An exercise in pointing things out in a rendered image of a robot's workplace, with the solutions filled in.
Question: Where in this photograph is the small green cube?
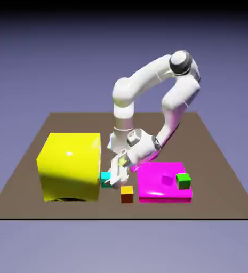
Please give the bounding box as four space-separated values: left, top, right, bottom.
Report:
175 172 192 190

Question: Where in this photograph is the large magenta box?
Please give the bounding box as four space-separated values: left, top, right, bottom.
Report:
129 162 193 204

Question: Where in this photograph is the small cyan cube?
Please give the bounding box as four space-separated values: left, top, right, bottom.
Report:
99 171 114 189

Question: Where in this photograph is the small magenta cube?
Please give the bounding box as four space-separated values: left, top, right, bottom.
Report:
161 174 175 186

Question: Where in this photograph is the large yellow box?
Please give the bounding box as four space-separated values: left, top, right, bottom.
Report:
36 133 102 203

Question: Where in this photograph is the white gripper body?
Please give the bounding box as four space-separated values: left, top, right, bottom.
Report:
108 149 130 189

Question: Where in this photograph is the small orange cube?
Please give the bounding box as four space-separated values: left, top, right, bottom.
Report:
120 185 134 204

